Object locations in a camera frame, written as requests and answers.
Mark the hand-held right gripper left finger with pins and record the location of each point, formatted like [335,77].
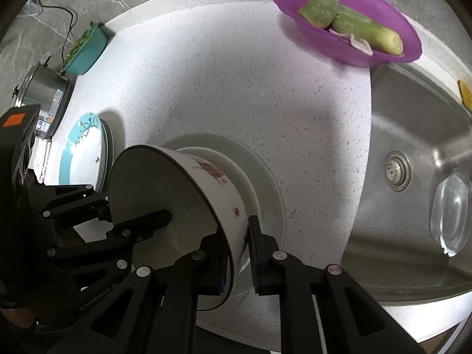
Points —
[210,274]

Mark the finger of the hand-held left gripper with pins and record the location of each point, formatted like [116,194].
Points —
[140,228]
[73,201]

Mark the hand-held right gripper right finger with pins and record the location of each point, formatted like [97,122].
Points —
[253,252]

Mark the small teal floral plate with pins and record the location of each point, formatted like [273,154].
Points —
[83,151]

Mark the white floral bowl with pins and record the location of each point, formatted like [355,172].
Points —
[147,177]

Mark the small white bowl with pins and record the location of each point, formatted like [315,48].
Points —
[250,191]

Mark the large plain white bowl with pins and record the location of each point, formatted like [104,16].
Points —
[271,191]

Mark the steel rice cooker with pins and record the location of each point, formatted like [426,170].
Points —
[40,92]

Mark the teal plastic basin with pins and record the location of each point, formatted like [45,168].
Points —
[87,57]

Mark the leafy green vegetables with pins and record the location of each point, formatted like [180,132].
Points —
[75,46]

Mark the sink drain strainer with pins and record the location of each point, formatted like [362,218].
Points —
[397,171]

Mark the clear glass bowl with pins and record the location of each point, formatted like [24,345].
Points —
[451,214]

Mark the stainless steel sink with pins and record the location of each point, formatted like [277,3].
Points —
[405,118]

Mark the purple plastic basin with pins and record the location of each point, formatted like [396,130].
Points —
[332,48]

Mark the white radish peel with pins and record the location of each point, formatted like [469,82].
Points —
[359,45]

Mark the green peeled gourd pieces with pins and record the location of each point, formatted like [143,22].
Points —
[372,33]

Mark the green radish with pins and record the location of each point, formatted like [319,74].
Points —
[319,3]

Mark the yellow sponge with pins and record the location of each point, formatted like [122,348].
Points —
[466,94]

